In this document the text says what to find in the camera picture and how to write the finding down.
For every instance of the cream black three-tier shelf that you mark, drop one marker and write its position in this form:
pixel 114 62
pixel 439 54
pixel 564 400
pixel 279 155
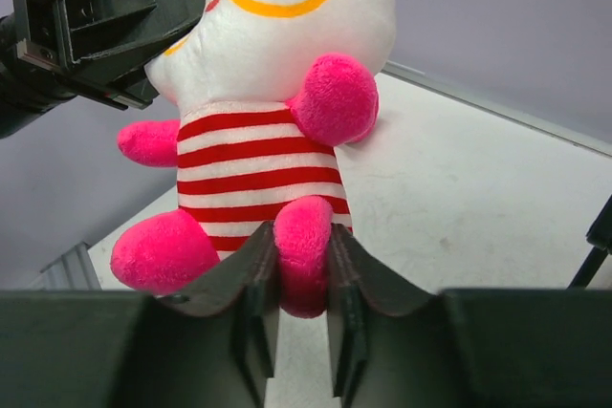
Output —
pixel 599 238

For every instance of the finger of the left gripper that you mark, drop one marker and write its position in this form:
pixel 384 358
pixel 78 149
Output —
pixel 98 49

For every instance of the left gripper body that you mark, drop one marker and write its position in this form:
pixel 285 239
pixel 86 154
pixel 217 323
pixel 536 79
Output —
pixel 27 92

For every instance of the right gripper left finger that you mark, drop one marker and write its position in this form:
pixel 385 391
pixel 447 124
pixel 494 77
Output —
pixel 213 343

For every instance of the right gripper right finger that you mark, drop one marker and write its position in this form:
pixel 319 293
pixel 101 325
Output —
pixel 390 342

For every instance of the white pink glasses plush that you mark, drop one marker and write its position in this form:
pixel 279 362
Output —
pixel 266 90

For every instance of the aluminium front rail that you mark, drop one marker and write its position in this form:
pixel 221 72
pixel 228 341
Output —
pixel 73 270

